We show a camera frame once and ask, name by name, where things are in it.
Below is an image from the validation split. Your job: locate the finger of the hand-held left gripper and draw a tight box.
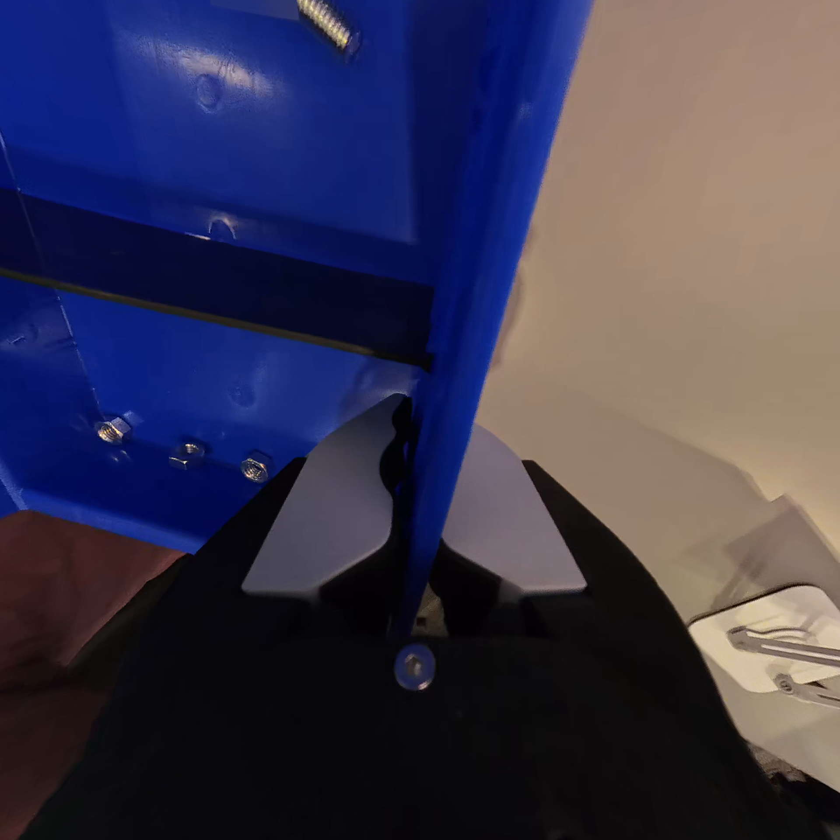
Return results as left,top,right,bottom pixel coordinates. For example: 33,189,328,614
210,0,298,22

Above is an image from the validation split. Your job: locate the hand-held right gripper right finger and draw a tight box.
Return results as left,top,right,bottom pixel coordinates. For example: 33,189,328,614
441,423,588,597

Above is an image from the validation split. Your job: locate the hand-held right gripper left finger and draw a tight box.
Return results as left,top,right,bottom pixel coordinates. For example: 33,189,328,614
241,392,413,599

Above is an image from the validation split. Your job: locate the silver hex bolt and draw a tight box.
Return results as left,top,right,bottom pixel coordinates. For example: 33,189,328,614
295,0,363,63

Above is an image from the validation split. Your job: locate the blue divided parts bin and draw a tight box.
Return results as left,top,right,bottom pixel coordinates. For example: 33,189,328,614
0,0,596,641

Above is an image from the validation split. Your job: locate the black bin divider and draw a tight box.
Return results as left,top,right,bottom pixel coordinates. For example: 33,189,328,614
0,189,435,371

